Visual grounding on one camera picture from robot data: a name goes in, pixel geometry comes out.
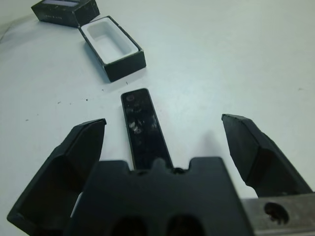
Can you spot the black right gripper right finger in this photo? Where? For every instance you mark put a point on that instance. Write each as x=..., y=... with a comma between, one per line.
x=261, y=159

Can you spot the black camera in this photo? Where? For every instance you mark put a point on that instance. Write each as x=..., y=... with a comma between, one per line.
x=145, y=127

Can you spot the black box base white insert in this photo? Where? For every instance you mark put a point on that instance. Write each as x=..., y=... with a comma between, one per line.
x=125, y=64

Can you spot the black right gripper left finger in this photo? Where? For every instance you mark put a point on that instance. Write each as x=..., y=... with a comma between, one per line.
x=54, y=177

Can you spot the black printed box lid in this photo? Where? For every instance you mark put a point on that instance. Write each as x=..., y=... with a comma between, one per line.
x=66, y=12

